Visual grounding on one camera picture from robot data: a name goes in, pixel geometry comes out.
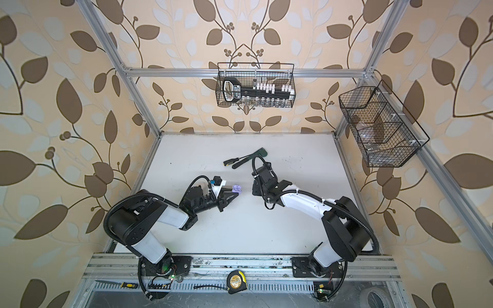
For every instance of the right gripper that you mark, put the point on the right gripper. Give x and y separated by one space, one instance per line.
255 189

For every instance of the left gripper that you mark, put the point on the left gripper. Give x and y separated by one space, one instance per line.
221 200

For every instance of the purple round charging case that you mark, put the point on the purple round charging case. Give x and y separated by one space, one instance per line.
236 189

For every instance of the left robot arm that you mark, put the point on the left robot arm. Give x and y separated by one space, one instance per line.
130 221

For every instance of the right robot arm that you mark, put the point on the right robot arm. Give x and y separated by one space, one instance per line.
348 231

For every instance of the black yellow screwdriver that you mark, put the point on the black yellow screwdriver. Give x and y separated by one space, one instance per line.
230 162

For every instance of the green pipe wrench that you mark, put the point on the green pipe wrench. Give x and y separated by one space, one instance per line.
261 152

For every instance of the yellow black tape measure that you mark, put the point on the yellow black tape measure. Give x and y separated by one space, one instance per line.
236 282

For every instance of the black socket tool set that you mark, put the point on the black socket tool set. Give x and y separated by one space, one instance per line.
234 91

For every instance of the grey tape roll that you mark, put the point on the grey tape roll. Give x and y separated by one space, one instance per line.
375 297

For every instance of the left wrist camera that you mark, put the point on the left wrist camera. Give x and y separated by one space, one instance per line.
216 185

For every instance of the back wire basket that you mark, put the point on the back wire basket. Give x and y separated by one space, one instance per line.
277 73

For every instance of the wire basket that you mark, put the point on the wire basket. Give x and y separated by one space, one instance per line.
386 132
277 73

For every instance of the right wire basket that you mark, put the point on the right wire basket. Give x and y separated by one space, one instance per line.
386 132

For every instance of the small yellow-handled screwdriver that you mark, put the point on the small yellow-handled screwdriver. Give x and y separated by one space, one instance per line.
127 285

